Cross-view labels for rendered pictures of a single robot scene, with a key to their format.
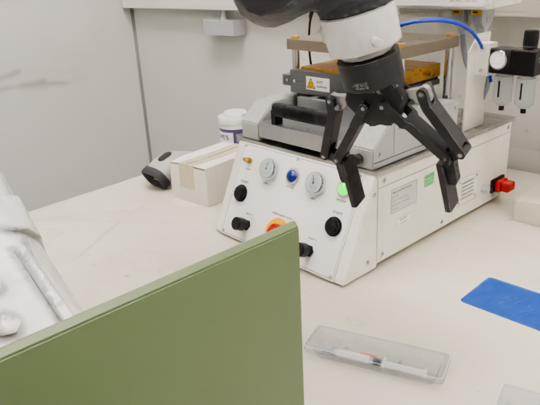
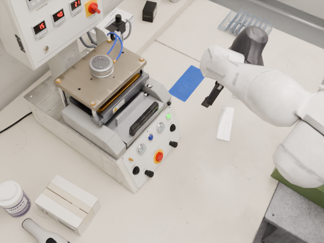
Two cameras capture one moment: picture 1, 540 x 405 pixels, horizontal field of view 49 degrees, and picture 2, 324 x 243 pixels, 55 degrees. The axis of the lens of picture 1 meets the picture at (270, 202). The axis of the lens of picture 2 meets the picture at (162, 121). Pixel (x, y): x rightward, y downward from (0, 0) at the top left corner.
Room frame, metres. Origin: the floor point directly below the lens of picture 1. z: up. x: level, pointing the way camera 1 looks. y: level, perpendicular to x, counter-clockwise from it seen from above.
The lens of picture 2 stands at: (1.18, 0.55, 1.90)
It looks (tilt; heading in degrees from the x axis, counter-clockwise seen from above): 55 degrees down; 251
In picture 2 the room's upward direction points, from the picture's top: 7 degrees clockwise
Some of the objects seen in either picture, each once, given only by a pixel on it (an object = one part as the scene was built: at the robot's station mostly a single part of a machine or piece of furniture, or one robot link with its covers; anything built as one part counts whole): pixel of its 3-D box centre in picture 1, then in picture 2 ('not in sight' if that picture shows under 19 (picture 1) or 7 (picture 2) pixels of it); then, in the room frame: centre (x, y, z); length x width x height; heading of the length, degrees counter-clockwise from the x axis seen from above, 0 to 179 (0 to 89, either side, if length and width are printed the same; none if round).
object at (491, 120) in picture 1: (378, 128); (99, 98); (1.18, -0.23, 0.93); 0.46 x 0.35 x 0.01; 132
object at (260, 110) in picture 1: (294, 109); (93, 130); (1.22, -0.06, 0.97); 0.25 x 0.05 x 0.07; 132
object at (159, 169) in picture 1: (180, 164); (42, 237); (1.43, 0.22, 0.79); 0.20 x 0.08 x 0.08; 135
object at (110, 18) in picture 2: not in sight; (113, 28); (1.07, -0.75, 0.83); 0.23 x 0.12 x 0.07; 49
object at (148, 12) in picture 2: not in sight; (149, 11); (0.85, -0.86, 0.83); 0.09 x 0.06 x 0.07; 64
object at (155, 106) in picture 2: (303, 118); (144, 117); (1.04, -0.07, 0.99); 0.15 x 0.02 x 0.04; 42
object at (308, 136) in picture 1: (353, 114); (114, 101); (1.13, -0.17, 0.97); 0.30 x 0.22 x 0.08; 132
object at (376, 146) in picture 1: (404, 132); (143, 84); (1.01, -0.24, 0.97); 0.26 x 0.05 x 0.07; 132
